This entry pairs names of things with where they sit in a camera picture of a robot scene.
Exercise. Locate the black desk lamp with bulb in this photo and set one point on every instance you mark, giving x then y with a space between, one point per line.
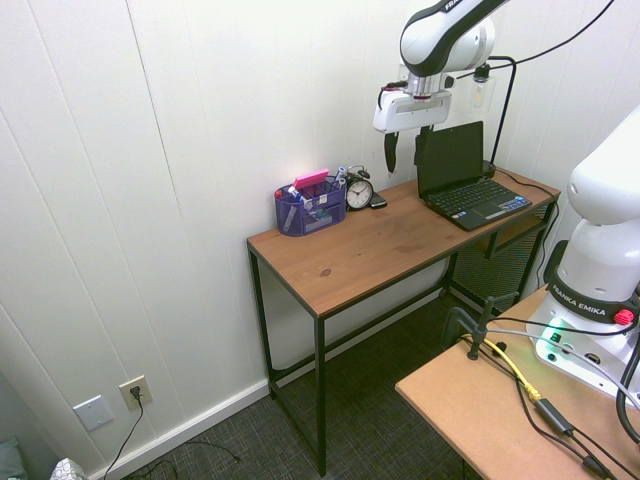
502 110

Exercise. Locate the purple mesh desk organizer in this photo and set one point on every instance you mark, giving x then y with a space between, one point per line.
305 215

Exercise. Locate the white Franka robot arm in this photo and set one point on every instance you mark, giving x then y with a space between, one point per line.
597 200

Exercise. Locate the black laptop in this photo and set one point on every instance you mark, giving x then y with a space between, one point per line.
465 200

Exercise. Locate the white patterned tissue box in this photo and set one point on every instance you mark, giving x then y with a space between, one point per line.
67 470

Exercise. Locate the black twin-bell alarm clock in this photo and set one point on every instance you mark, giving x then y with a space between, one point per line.
359 192

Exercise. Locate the beige wall power outlet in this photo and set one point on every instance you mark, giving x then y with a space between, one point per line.
135 393

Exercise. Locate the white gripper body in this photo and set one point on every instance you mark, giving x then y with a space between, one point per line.
412 112

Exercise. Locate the teal cushion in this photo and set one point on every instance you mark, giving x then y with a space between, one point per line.
10 460

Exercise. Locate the small black phone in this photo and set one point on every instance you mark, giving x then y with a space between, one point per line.
378 202

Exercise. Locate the pink sticky note pad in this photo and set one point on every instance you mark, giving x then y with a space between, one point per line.
311 179

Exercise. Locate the wooden robot mounting table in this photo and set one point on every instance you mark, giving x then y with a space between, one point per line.
465 405

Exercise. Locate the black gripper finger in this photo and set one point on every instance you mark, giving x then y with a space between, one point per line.
391 150
423 140

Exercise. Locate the white blank wall plate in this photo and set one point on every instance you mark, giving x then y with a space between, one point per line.
93 412

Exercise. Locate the black metal table clamp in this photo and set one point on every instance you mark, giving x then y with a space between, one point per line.
477 330

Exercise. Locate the blue white markers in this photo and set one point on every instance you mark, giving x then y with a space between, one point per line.
340 177

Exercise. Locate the red round knob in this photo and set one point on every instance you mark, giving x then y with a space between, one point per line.
624 317

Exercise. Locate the black inline adapter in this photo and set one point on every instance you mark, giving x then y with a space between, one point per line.
555 416

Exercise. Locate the wooden desk black metal frame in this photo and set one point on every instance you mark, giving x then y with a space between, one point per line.
380 240

